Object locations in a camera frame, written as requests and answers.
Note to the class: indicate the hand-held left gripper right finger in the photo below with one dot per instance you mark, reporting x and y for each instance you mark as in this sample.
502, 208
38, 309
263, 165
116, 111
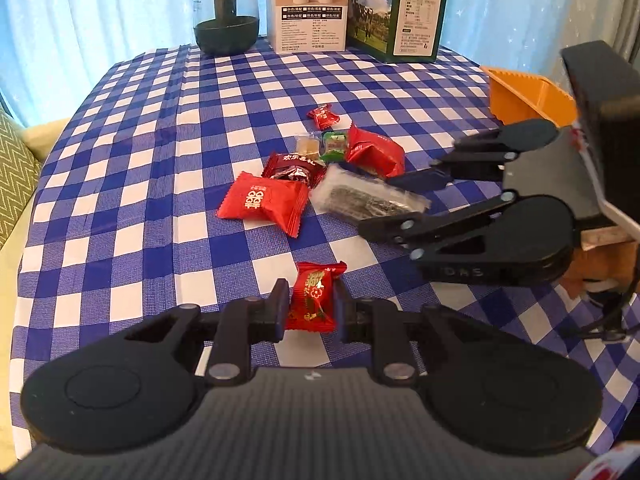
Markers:
341, 315

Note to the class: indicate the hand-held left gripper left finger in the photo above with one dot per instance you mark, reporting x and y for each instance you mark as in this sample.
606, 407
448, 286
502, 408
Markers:
281, 310

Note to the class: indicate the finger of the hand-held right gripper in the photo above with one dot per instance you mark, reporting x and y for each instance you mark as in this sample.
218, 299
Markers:
425, 179
380, 227

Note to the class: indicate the red candy with gold flower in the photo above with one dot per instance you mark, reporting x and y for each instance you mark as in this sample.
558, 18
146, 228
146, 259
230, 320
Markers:
310, 295

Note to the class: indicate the clear packet with dark contents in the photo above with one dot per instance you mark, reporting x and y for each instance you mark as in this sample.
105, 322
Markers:
350, 195

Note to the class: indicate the red snack packet white text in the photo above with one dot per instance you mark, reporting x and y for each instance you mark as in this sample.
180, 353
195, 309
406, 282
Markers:
372, 152

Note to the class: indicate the orange plastic bin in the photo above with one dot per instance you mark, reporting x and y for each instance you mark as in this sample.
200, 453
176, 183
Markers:
535, 100

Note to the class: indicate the green candy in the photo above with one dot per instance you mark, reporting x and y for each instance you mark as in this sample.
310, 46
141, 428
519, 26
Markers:
334, 145

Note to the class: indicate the dark red snack packet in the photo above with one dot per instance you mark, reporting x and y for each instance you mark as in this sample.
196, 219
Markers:
295, 167

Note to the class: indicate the large red symbol snack packet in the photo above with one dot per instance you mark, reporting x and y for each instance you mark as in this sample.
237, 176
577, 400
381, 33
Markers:
260, 202

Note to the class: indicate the beige clear-wrapped candy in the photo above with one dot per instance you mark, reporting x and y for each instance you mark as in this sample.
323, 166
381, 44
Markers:
307, 146

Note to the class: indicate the small red wrapped candy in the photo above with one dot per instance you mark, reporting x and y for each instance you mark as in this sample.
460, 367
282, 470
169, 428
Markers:
324, 116

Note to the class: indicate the green cardboard box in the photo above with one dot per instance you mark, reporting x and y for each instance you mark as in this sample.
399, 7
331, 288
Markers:
415, 20

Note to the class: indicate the blue white checked tablecloth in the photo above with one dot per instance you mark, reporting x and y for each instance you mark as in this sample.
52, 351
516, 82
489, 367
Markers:
150, 160

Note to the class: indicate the white cardboard box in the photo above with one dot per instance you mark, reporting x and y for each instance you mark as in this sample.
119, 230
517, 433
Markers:
305, 15

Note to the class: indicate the dark glass jar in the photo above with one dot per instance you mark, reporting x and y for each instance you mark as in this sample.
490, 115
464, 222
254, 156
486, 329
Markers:
227, 35

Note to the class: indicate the green zigzag sofa cover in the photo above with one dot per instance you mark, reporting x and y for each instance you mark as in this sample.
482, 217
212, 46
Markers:
12, 180

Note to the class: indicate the blue star curtain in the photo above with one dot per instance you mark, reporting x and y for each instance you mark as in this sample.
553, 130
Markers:
100, 10

